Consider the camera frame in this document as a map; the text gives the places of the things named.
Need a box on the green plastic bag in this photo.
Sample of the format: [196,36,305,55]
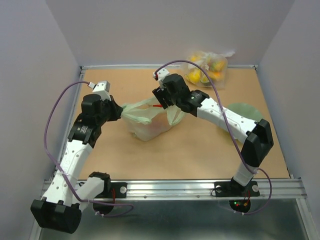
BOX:
[121,97,186,142]

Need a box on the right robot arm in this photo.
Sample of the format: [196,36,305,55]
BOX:
[152,69,274,195]

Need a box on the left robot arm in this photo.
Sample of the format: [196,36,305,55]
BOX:
[30,94,123,234]

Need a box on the clear bag of fruit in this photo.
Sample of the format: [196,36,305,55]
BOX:
[180,51,235,90]

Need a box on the green wavy bowl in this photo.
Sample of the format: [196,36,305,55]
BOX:
[223,102,263,135]

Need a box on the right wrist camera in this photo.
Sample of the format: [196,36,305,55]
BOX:
[153,68,170,81]

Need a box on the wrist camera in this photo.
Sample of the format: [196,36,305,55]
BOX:
[87,80,111,94]
[153,68,170,81]

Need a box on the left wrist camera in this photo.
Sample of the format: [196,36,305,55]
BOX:
[87,80,111,94]

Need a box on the aluminium front rail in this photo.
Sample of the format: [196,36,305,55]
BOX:
[39,177,307,201]

